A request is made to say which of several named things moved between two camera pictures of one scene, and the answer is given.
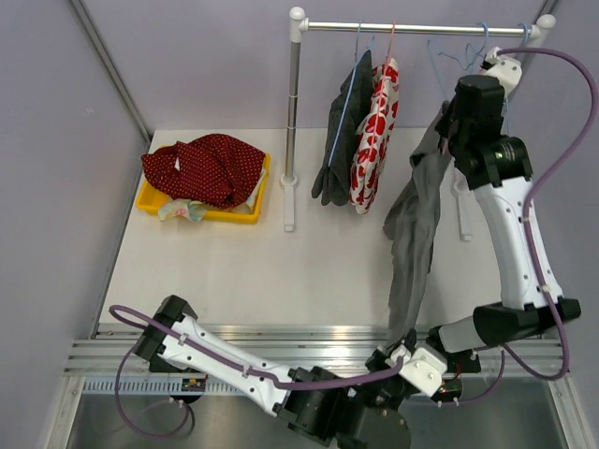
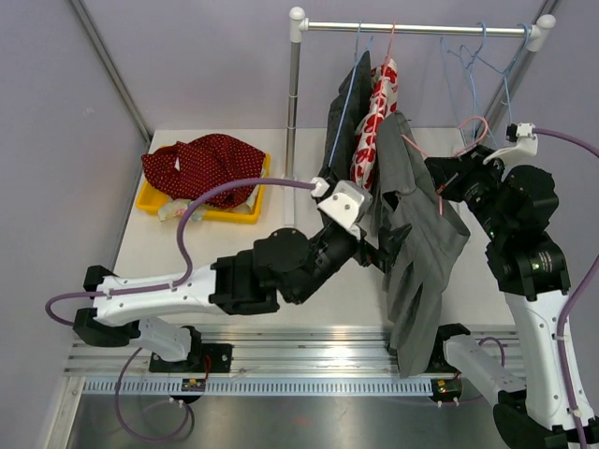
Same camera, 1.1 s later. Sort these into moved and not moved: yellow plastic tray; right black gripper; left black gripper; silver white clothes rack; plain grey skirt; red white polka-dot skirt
Moved: left black gripper; plain grey skirt; right black gripper
Not moved: silver white clothes rack; red white polka-dot skirt; yellow plastic tray
